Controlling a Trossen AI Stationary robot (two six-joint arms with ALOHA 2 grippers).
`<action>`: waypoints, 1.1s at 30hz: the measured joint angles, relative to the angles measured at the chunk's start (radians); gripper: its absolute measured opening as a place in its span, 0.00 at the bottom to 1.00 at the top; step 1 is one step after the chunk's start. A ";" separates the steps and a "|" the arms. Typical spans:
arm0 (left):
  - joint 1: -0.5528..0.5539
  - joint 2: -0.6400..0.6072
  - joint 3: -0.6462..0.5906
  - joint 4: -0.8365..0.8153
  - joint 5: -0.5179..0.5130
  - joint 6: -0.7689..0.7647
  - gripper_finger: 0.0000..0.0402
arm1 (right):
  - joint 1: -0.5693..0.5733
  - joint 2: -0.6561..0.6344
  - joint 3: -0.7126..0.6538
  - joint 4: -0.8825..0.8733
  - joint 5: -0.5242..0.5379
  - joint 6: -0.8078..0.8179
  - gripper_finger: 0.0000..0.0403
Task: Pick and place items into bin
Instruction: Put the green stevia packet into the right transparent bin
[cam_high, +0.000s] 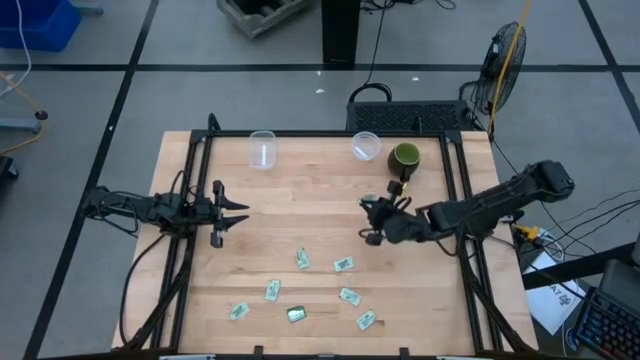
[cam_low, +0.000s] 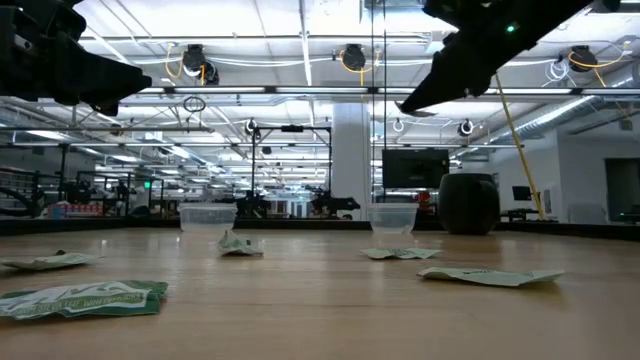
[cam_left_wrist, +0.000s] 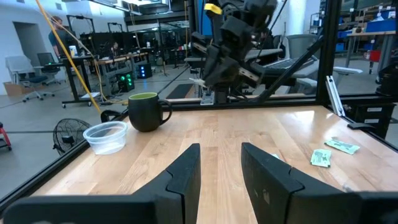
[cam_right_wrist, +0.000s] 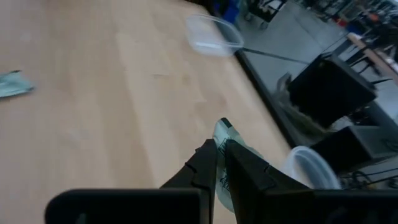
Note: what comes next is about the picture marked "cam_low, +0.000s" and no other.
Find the thin black hanging cable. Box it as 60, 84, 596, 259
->
382, 0, 388, 151
370, 0, 376, 202

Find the silver ventilation duct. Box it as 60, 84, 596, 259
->
492, 74, 640, 144

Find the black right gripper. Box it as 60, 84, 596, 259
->
394, 0, 594, 118

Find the black ceiling cable reel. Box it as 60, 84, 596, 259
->
338, 43, 381, 86
180, 43, 221, 86
567, 44, 626, 74

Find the black aluminium table frame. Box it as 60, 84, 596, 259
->
0, 215, 640, 242

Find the red boxes row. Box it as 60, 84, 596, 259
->
47, 200, 106, 220

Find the storage shelf rack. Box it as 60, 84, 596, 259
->
0, 167, 62, 219

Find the black hanging cable coil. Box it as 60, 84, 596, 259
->
182, 95, 207, 114

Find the white building pillar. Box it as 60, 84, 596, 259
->
332, 102, 372, 221

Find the tall black metal frame rig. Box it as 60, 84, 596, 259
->
249, 124, 334, 219

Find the large black monitor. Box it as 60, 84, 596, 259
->
382, 148, 450, 190

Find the clear rectangular plastic container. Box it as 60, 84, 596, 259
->
178, 202, 239, 233

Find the green and white paper packet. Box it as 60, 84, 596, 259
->
417, 266, 566, 288
359, 247, 444, 261
0, 249, 101, 272
217, 228, 266, 258

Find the clear round plastic container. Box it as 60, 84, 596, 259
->
367, 202, 420, 236

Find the dark green ceramic mug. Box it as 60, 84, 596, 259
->
438, 172, 501, 236

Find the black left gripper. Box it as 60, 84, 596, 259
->
0, 0, 153, 118

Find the long ceiling light bar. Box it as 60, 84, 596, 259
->
119, 85, 640, 96

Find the yellow hanging cord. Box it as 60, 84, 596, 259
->
493, 72, 547, 222

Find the dark door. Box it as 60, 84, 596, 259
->
604, 157, 640, 224

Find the dark green foil packet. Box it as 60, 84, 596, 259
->
0, 279, 170, 321

